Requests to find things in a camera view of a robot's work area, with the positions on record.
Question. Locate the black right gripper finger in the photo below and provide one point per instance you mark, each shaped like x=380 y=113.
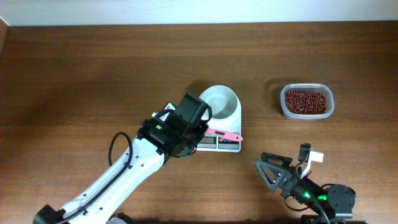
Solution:
x=273 y=173
x=276 y=160

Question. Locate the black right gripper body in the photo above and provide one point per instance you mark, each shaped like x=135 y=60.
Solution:
x=286 y=177

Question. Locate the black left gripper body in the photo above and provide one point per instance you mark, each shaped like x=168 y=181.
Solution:
x=193 y=137

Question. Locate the pink measuring scoop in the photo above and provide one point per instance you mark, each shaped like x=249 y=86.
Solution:
x=225 y=134

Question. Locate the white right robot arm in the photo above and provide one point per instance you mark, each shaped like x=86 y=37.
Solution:
x=332 y=203

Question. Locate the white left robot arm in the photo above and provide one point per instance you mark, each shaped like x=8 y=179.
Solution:
x=141 y=159

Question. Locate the white digital kitchen scale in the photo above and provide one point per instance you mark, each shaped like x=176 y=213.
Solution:
x=217 y=144

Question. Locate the white round bowl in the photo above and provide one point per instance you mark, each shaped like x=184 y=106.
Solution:
x=224 y=103

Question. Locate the red beans in container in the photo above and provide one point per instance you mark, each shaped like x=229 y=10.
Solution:
x=305 y=102

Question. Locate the clear plastic bean container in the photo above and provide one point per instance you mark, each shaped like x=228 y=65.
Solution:
x=314 y=87

